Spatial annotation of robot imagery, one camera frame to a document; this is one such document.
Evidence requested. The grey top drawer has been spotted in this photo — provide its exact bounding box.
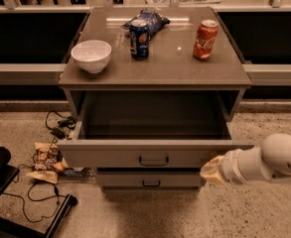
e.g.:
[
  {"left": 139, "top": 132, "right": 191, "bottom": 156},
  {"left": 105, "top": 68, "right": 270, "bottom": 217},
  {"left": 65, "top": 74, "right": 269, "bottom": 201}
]
[{"left": 59, "top": 91, "right": 252, "bottom": 169}]

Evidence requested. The grey drawer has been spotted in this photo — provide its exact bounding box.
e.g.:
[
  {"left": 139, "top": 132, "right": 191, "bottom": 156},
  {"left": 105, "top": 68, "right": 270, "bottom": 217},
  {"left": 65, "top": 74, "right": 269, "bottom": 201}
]
[
  {"left": 95, "top": 168, "right": 206, "bottom": 190},
  {"left": 59, "top": 91, "right": 252, "bottom": 169}
]

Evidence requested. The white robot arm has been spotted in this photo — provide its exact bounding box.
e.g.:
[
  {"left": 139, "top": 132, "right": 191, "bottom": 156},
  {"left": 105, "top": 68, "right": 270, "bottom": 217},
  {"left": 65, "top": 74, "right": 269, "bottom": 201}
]
[{"left": 200, "top": 134, "right": 291, "bottom": 184}]

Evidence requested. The grey lower drawer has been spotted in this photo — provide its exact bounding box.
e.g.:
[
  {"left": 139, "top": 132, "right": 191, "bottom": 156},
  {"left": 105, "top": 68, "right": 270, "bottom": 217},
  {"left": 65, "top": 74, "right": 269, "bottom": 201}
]
[{"left": 95, "top": 168, "right": 206, "bottom": 190}]

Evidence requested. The grey cabinet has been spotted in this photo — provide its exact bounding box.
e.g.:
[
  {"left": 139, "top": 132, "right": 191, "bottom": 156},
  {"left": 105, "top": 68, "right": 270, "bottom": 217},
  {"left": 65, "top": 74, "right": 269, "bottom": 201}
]
[{"left": 58, "top": 6, "right": 253, "bottom": 191}]

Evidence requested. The red coca-cola can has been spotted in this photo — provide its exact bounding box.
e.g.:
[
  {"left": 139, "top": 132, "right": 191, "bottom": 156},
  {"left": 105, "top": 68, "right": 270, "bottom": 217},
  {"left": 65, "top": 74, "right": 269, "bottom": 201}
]
[{"left": 193, "top": 20, "right": 218, "bottom": 60}]

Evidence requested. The blue pepsi can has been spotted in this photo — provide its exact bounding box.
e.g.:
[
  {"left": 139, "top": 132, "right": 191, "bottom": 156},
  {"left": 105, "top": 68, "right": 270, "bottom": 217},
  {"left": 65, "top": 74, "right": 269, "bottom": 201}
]
[{"left": 129, "top": 19, "right": 149, "bottom": 60}]

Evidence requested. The blue chip bag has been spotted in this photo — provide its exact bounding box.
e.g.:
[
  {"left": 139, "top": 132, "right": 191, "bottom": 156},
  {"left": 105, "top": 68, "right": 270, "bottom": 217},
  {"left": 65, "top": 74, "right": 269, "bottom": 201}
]
[{"left": 122, "top": 9, "right": 170, "bottom": 38}]

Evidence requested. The snack bags pile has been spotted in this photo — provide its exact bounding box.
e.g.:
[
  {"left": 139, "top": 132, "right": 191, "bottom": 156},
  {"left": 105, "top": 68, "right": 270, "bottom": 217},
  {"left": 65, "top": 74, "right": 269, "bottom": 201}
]
[{"left": 26, "top": 142, "right": 86, "bottom": 185}]

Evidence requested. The white bowl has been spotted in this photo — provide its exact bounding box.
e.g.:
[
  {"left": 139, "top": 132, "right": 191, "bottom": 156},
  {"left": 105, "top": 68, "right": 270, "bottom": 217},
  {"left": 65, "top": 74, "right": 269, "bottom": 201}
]
[{"left": 71, "top": 40, "right": 112, "bottom": 73}]

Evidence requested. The black chair base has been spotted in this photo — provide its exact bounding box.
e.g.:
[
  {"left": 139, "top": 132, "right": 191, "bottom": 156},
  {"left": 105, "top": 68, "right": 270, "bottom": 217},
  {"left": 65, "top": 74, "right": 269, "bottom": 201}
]
[{"left": 0, "top": 147, "right": 77, "bottom": 238}]

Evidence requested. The black drawer handle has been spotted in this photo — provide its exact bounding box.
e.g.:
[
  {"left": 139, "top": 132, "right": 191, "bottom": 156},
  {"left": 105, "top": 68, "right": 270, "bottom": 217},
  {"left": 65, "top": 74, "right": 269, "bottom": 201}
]
[{"left": 138, "top": 157, "right": 169, "bottom": 167}]

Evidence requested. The black power cable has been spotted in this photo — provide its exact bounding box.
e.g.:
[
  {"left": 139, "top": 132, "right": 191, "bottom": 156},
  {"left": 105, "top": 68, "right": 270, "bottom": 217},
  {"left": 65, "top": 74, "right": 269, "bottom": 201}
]
[{"left": 2, "top": 110, "right": 77, "bottom": 224}]

